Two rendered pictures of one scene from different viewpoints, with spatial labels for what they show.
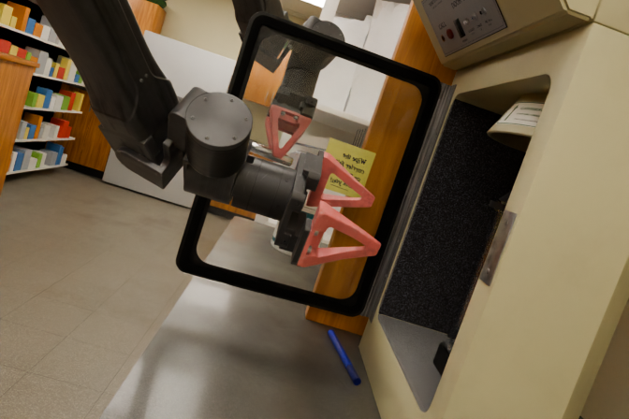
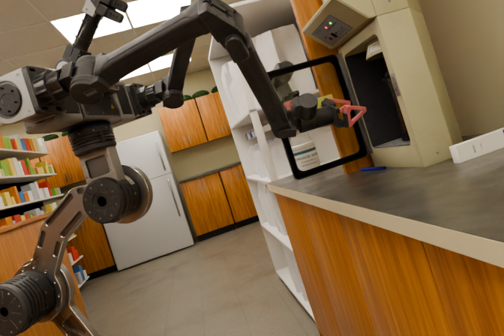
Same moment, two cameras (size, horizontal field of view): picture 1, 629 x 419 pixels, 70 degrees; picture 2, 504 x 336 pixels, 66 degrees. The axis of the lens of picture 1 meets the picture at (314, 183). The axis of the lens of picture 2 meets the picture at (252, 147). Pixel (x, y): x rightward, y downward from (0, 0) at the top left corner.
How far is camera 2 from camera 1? 0.82 m
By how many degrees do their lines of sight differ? 7
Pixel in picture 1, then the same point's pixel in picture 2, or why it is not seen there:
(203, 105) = (301, 100)
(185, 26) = not seen: hidden behind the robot
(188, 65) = (124, 156)
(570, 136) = (391, 45)
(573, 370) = (436, 102)
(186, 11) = not seen: hidden behind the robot
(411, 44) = (313, 49)
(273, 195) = (328, 115)
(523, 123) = (376, 49)
